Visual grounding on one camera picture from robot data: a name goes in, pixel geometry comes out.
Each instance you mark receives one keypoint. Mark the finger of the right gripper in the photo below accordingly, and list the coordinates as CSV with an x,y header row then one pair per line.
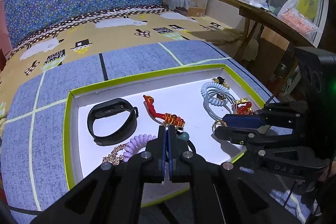
x,y
246,120
249,137

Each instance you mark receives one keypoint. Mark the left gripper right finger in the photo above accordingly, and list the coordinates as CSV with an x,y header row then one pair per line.
x,y
179,158

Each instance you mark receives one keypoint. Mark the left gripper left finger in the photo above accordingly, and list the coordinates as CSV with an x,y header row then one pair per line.
x,y
155,165

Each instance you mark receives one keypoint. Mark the gold black charm earring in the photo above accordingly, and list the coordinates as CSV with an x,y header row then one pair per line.
x,y
221,81

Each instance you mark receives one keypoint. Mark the green jewelry box tray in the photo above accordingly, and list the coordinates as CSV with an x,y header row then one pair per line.
x,y
176,91

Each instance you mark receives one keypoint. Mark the black fitness band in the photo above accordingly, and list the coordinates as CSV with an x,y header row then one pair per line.
x,y
112,122

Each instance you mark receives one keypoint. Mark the wooden side table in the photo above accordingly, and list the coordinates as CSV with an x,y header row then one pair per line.
x,y
278,40

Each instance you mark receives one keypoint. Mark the pink white packet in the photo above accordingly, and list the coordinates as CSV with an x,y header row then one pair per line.
x,y
289,15

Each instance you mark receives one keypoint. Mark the yellow plastic bag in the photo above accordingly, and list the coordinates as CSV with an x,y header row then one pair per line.
x,y
307,8

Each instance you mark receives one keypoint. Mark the tan sheep print bedsheet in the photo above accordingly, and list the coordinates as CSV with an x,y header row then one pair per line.
x,y
98,33

